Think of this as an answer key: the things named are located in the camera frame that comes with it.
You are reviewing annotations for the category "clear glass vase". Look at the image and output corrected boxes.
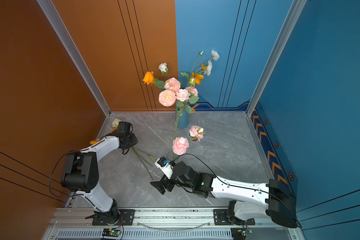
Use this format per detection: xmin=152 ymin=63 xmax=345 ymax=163
xmin=166 ymin=150 xmax=178 ymax=163

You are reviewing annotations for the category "teal ceramic vase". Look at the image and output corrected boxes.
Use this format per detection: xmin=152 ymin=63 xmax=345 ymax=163
xmin=176 ymin=107 xmax=189 ymax=129

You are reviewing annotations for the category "orange poppy flower stem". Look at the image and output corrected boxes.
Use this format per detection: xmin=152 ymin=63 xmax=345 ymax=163
xmin=189 ymin=64 xmax=207 ymax=86

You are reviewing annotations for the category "white ranunculus flower stem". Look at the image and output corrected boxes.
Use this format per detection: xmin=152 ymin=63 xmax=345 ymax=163
xmin=183 ymin=50 xmax=220 ymax=97

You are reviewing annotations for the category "cream rose flower stem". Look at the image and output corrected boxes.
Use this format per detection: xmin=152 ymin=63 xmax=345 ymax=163
xmin=112 ymin=119 xmax=121 ymax=129

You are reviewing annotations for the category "small pink rose spray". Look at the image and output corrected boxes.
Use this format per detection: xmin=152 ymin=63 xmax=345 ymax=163
xmin=175 ymin=80 xmax=200 ymax=138

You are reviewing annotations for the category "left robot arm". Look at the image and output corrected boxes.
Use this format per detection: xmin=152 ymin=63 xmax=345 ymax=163
xmin=61 ymin=122 xmax=138 ymax=226

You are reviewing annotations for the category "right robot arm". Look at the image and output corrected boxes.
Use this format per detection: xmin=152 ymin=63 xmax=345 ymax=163
xmin=150 ymin=157 xmax=301 ymax=228

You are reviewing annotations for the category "orange gerbera flower stem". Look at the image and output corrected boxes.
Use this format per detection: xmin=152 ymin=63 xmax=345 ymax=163
xmin=110 ymin=122 xmax=154 ymax=181

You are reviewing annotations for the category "yellow poppy flower stem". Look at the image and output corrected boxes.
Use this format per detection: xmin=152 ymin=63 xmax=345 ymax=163
xmin=90 ymin=139 xmax=100 ymax=145

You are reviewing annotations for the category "left green circuit board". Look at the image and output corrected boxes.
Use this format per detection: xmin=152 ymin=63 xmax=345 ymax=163
xmin=101 ymin=228 xmax=124 ymax=240

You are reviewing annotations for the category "green circuit board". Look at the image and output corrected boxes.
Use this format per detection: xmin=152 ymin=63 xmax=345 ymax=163
xmin=101 ymin=228 xmax=124 ymax=240
xmin=231 ymin=228 xmax=253 ymax=240

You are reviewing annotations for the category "right green circuit board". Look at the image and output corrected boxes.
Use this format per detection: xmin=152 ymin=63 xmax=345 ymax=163
xmin=231 ymin=228 xmax=253 ymax=240

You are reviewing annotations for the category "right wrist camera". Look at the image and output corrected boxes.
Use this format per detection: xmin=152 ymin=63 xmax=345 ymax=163
xmin=155 ymin=157 xmax=173 ymax=180

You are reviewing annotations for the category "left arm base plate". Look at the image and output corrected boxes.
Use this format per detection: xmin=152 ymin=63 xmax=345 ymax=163
xmin=86 ymin=209 xmax=136 ymax=226

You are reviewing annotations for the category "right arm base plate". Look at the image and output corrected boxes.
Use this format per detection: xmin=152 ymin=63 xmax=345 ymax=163
xmin=213 ymin=209 xmax=256 ymax=226

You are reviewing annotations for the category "aluminium front rail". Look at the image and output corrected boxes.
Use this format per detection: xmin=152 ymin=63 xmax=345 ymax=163
xmin=43 ymin=207 xmax=305 ymax=240

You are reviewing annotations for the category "left aluminium corner post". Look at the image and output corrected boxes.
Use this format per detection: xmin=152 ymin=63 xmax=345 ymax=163
xmin=36 ymin=0 xmax=112 ymax=117

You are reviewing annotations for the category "aluminium corner post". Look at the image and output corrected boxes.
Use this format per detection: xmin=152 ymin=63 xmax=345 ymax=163
xmin=246 ymin=0 xmax=307 ymax=117
xmin=36 ymin=0 xmax=112 ymax=117

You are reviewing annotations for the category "right aluminium corner post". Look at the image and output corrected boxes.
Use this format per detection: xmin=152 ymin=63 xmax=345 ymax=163
xmin=246 ymin=0 xmax=307 ymax=117

